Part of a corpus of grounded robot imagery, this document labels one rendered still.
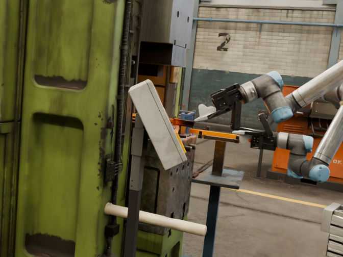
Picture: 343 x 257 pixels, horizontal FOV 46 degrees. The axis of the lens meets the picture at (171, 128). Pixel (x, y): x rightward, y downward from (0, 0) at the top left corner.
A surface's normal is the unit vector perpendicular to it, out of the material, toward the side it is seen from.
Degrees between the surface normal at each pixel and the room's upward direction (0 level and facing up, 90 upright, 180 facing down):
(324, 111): 90
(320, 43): 91
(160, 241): 90
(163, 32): 90
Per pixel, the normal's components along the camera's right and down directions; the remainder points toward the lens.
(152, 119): 0.08, 0.14
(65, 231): -0.35, 0.09
